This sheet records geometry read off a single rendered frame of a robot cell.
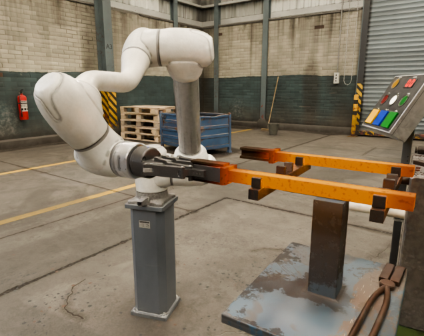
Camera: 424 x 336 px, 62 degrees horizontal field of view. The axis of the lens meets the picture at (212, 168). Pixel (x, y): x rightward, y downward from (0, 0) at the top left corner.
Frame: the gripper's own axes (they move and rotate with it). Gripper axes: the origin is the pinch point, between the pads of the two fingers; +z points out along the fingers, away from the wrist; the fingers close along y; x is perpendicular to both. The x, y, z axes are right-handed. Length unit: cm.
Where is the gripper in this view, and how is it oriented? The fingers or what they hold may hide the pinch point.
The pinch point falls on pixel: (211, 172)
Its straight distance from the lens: 74.4
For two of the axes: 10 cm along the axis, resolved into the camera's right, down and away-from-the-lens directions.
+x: 0.0, -9.8, -2.2
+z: 8.4, 1.2, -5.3
